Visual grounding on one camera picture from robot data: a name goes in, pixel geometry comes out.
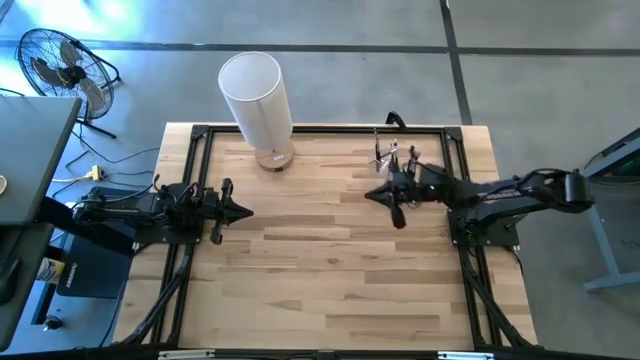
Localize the white bracket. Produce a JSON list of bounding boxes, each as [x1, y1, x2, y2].
[[157, 348, 216, 360], [437, 350, 496, 360]]

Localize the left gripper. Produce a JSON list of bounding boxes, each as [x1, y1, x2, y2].
[[202, 178, 255, 245]]

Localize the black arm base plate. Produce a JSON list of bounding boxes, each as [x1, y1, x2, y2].
[[448, 207, 521, 249], [133, 205, 207, 246]]

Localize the black aluminium table frame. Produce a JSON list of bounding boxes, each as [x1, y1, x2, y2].
[[113, 123, 540, 351]]

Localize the white yellow canister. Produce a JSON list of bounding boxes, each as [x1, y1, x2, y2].
[[35, 257, 66, 285]]

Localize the grey desk top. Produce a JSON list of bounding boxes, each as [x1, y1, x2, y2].
[[0, 95, 84, 227]]

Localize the white shade wooden base lamp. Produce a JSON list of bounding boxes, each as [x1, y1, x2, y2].
[[217, 51, 297, 174]]

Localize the dark grey desk panel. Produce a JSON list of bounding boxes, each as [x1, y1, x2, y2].
[[0, 222, 55, 351]]

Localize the black floor mat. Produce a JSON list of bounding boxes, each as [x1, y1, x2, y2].
[[55, 186, 154, 300]]

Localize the grey metal table frame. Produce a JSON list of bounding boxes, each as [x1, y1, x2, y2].
[[559, 127, 640, 295]]

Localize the black desk leg beam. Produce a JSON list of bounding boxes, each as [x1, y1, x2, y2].
[[34, 196, 139, 257]]

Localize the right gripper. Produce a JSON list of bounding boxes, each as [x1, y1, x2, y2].
[[364, 169, 427, 231]]

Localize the clear acrylic organizer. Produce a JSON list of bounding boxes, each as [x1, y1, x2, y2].
[[368, 145, 419, 177]]

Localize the black floor fan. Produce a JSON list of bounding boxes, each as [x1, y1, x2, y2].
[[15, 28, 123, 140]]

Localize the yellow floor cable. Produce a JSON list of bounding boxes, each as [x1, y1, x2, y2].
[[51, 172, 94, 184]]

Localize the black floor cable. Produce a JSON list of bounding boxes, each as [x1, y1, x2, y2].
[[69, 122, 162, 166]]

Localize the black clamp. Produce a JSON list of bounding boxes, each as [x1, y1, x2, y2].
[[384, 110, 409, 132]]

